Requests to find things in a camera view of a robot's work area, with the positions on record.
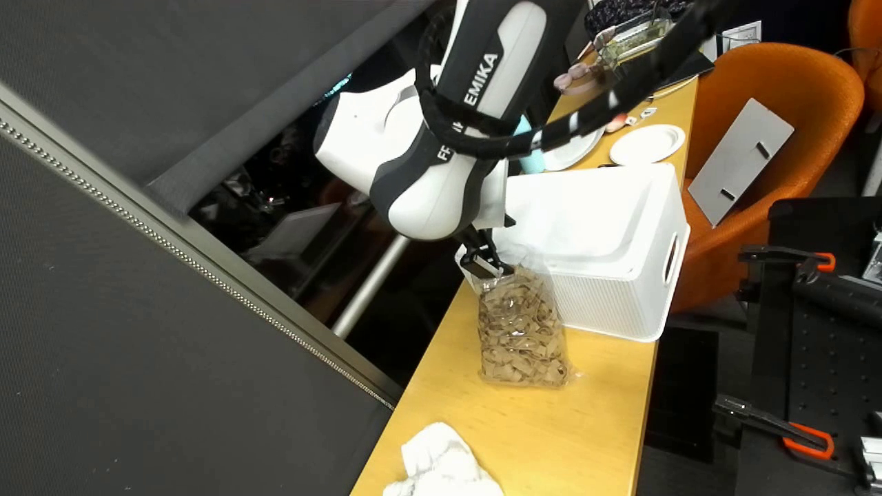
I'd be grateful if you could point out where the white plastic basket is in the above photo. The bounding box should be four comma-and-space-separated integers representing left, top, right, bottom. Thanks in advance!
491, 165, 688, 342

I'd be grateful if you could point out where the orange handled clamp upper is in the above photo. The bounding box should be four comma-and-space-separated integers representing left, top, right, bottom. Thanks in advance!
739, 246, 839, 277

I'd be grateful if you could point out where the orange chair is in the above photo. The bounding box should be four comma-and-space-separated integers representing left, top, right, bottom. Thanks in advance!
676, 44, 866, 311

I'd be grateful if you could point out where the white plate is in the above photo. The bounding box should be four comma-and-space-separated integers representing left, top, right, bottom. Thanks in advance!
542, 129, 603, 172
610, 124, 686, 165

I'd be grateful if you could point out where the metal window railing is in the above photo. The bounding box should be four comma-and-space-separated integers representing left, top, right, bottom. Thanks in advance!
330, 234, 410, 340

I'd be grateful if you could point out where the white plate near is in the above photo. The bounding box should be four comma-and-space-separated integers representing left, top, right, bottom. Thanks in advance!
610, 124, 686, 165

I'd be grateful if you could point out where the white crumpled cloth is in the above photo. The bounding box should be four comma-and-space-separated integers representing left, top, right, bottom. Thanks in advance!
382, 423, 505, 496

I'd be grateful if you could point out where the clear bag of pretzels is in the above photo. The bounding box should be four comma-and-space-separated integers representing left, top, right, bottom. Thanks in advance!
477, 269, 568, 390

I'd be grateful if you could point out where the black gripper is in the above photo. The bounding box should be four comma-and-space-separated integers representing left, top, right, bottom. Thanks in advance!
454, 223, 516, 292

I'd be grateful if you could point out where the orange handled clamp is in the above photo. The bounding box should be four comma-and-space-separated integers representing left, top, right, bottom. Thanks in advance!
739, 246, 839, 277
713, 395, 836, 463

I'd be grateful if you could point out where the white plate far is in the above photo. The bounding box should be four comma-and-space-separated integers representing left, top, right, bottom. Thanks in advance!
542, 129, 603, 172

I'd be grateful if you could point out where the grey metal bracket plate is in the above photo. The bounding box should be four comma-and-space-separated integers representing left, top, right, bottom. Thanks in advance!
688, 100, 793, 227

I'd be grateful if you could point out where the orange handled clamp lower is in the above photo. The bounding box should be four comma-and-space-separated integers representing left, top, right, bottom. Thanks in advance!
713, 395, 836, 463

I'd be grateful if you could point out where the clear glass bottle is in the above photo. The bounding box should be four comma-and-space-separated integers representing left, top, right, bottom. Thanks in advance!
592, 16, 672, 73

